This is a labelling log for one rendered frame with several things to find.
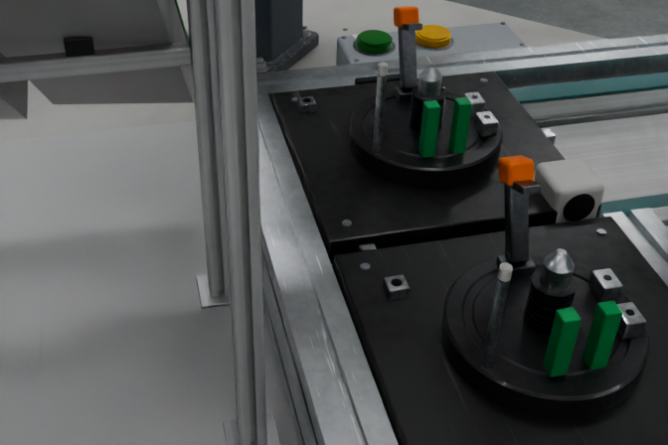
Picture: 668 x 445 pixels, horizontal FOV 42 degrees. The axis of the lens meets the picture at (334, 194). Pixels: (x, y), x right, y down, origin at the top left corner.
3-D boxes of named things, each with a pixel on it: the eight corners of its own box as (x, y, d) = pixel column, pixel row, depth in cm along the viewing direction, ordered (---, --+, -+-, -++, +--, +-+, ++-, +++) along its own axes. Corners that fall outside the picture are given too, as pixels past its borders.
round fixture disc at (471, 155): (332, 112, 85) (332, 94, 84) (467, 98, 88) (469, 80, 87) (372, 197, 75) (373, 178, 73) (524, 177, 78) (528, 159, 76)
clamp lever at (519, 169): (498, 257, 65) (497, 157, 63) (523, 253, 65) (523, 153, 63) (520, 273, 61) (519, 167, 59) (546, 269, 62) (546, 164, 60)
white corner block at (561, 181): (527, 198, 78) (535, 161, 76) (574, 192, 79) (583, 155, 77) (550, 230, 75) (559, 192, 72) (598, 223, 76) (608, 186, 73)
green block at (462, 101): (447, 146, 78) (454, 97, 75) (460, 145, 78) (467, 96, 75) (452, 154, 77) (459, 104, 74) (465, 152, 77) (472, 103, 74)
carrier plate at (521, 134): (271, 109, 89) (271, 90, 88) (491, 86, 94) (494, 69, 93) (328, 260, 71) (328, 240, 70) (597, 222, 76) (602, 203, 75)
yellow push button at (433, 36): (410, 41, 102) (412, 25, 101) (442, 38, 103) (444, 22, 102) (420, 57, 99) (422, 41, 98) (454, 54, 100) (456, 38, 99)
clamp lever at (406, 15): (396, 87, 84) (392, 7, 82) (415, 84, 85) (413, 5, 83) (407, 92, 81) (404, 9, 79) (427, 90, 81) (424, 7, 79)
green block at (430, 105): (417, 150, 77) (422, 100, 74) (430, 149, 77) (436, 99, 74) (421, 158, 76) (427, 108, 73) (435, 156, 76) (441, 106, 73)
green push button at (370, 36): (352, 46, 101) (352, 30, 99) (385, 43, 101) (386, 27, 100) (361, 63, 98) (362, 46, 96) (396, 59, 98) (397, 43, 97)
